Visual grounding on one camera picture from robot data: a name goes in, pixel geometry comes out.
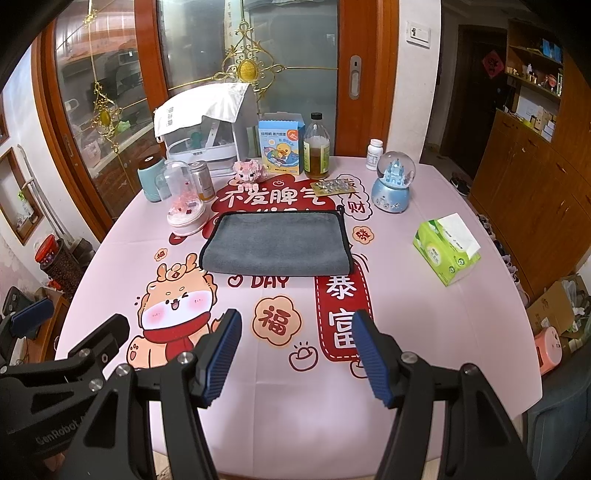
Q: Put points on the silver pill blister pack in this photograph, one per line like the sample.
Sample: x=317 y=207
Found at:
x=332 y=187

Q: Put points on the black shoes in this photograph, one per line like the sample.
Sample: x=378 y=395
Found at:
x=460 y=183

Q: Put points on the row of shoes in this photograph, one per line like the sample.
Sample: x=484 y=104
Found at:
x=503 y=258

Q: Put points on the grey towel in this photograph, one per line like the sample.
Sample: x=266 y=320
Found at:
x=277 y=242

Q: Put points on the light blue cup with lid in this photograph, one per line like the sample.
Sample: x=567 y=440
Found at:
x=150 y=180

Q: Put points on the blue castle snow globe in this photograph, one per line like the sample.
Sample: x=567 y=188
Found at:
x=392 y=194

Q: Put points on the pink plastic stool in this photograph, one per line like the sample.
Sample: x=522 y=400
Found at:
x=547 y=350

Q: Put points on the dark grey chair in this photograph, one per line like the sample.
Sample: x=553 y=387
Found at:
x=563 y=424

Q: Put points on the white countertop appliance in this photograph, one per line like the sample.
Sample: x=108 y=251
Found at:
x=217 y=143

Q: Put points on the gold door ornament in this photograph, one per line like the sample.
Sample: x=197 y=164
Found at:
x=244 y=69
x=104 y=115

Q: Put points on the wooden glass sliding door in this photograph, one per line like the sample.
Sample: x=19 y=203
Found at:
x=69 y=152
x=369 y=129

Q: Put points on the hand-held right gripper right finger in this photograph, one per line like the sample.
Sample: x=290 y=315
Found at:
x=373 y=357

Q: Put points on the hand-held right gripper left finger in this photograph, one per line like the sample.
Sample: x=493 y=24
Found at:
x=220 y=357

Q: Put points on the cardboard box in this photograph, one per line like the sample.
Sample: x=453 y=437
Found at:
x=549 y=304

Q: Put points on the red door decoration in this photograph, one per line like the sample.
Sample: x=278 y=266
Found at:
x=491 y=63

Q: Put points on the pink brick pig figure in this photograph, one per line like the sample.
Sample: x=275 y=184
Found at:
x=249 y=170

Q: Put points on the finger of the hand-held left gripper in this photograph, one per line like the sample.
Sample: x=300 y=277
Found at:
x=31 y=316
x=107 y=330

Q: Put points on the white paper bag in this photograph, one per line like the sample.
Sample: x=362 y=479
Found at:
x=198 y=108

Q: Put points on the glass dome with pink flowers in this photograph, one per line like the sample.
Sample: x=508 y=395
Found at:
x=184 y=207

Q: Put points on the blue duck print box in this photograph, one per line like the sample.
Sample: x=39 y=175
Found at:
x=277 y=147

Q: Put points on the wooden shelf cabinet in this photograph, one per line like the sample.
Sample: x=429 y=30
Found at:
x=531 y=184

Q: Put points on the glass bottle with yellow liquid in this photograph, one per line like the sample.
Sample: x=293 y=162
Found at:
x=316 y=159

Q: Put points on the white pill bottle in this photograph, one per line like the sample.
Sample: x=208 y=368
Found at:
x=374 y=156

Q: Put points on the pink printed tablecloth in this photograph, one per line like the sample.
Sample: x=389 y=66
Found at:
x=286 y=438

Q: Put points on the metal can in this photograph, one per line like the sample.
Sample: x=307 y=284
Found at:
x=205 y=184

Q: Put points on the white wall switch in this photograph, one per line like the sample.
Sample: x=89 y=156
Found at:
x=419 y=33

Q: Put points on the red lid jar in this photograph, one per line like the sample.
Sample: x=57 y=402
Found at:
x=53 y=263

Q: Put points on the green tissue pack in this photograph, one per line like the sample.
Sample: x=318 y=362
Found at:
x=443 y=251

